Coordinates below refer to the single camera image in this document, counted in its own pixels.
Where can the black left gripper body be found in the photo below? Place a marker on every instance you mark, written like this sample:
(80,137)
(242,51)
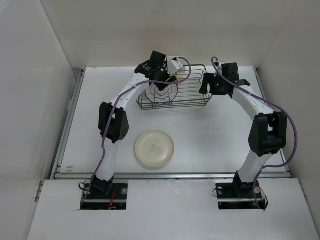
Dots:
(163,74)

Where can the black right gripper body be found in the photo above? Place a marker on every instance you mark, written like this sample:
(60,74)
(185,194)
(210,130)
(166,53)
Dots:
(216,84)

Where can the yellow shallow plate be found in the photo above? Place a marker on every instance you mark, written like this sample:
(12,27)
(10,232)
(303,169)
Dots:
(175,80)

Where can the grey wire dish rack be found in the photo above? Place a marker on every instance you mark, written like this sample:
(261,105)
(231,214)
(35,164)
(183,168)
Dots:
(188,92)

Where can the white plate green rim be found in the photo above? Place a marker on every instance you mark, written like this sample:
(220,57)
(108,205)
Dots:
(161,96)

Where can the cream shallow plate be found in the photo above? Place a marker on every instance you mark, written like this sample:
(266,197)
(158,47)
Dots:
(154,148)

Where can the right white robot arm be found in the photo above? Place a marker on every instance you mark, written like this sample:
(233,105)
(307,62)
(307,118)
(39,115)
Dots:
(268,133)

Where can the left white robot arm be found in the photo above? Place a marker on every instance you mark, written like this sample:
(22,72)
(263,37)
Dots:
(113,121)

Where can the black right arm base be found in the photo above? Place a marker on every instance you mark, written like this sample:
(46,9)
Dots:
(231,199)

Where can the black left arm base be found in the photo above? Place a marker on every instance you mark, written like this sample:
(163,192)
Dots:
(104,195)

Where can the white plastic cutlery holder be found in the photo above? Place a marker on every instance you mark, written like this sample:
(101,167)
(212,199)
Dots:
(184,63)

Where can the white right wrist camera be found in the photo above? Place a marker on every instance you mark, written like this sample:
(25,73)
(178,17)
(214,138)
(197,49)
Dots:
(221,63)

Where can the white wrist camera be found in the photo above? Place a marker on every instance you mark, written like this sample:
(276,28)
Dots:
(173,66)
(221,63)

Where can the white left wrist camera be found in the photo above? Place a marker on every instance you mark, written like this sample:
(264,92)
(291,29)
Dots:
(173,66)

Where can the aluminium table edge rail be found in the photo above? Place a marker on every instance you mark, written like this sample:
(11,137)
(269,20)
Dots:
(210,138)

